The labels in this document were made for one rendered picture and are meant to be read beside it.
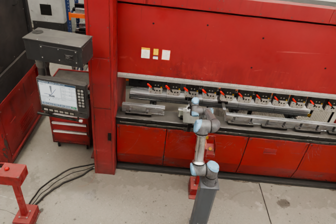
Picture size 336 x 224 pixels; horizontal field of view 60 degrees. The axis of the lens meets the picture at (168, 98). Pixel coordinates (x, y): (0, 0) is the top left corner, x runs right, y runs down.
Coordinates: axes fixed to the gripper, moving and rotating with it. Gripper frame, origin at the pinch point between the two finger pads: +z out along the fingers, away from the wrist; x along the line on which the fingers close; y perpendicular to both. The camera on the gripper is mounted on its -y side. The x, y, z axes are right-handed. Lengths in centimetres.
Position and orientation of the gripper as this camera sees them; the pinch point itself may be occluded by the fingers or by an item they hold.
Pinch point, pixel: (191, 110)
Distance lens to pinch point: 328.7
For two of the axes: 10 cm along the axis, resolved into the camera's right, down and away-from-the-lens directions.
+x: -9.9, -1.0, -0.2
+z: -0.5, 2.7, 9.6
